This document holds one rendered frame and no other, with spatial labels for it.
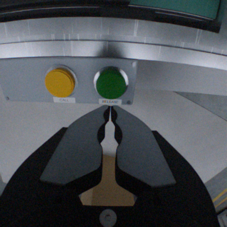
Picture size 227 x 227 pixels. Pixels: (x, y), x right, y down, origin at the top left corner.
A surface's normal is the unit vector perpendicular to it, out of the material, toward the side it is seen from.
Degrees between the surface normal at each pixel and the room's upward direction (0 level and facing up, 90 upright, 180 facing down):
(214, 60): 0
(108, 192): 90
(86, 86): 0
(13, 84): 0
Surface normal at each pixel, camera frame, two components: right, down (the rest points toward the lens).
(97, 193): 0.36, -0.79
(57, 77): 0.01, 0.54
